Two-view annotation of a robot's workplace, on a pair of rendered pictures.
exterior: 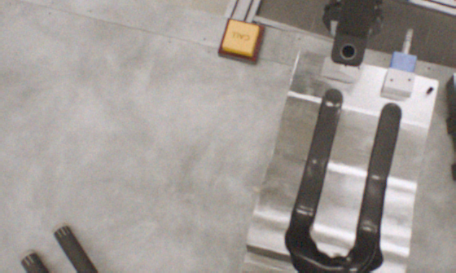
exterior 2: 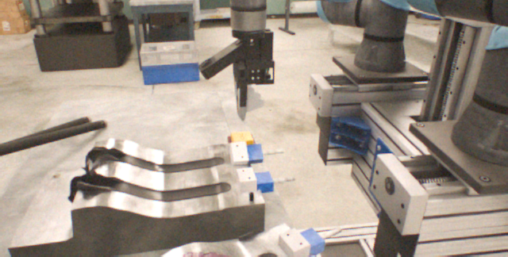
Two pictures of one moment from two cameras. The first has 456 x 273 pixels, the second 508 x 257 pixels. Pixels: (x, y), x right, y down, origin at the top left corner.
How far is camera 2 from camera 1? 0.95 m
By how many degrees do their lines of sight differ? 57
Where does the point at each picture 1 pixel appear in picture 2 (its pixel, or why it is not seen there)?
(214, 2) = not seen: hidden behind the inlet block
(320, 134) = (189, 166)
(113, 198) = (125, 134)
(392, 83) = (240, 171)
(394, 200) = (148, 204)
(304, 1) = not seen: outside the picture
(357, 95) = (225, 170)
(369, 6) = (232, 48)
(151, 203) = not seen: hidden behind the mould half
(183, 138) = (169, 144)
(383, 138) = (201, 192)
